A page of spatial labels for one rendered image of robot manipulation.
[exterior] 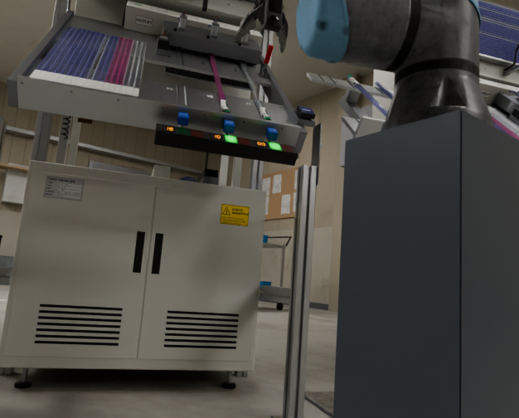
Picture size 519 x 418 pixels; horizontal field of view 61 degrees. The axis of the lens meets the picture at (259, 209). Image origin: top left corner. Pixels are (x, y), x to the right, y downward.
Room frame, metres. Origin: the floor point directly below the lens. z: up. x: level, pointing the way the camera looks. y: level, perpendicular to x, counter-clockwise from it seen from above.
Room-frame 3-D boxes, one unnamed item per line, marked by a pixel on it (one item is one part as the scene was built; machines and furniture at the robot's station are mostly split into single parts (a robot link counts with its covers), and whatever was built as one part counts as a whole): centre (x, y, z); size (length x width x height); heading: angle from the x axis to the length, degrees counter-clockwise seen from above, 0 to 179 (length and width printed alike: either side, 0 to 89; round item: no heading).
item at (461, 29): (0.61, -0.24, 0.72); 0.13 x 0.12 x 0.14; 101
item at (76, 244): (1.61, 0.41, 0.31); 0.70 x 0.65 x 0.62; 106
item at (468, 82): (0.61, -0.24, 0.60); 0.15 x 0.15 x 0.10
